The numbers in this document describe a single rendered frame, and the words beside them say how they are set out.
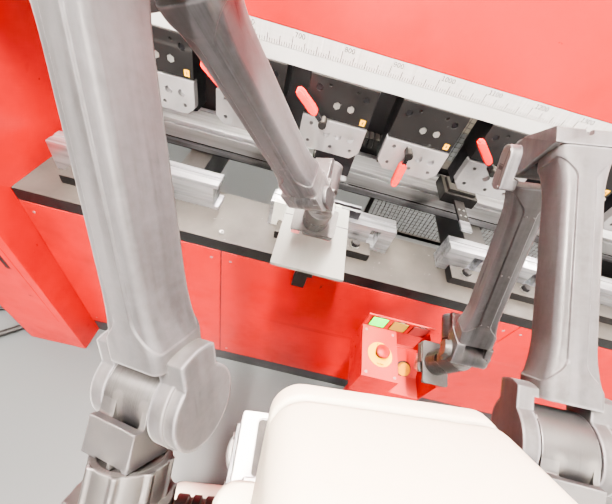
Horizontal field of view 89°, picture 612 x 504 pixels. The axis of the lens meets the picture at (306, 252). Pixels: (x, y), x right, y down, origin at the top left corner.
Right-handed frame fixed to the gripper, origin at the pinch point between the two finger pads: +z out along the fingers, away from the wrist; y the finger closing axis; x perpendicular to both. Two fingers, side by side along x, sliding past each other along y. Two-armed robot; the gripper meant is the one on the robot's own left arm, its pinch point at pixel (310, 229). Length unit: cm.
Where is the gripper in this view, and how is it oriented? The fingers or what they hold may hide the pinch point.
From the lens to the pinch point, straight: 80.7
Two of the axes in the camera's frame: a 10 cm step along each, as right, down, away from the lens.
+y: -9.7, -2.3, -0.5
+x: -2.2, 9.6, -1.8
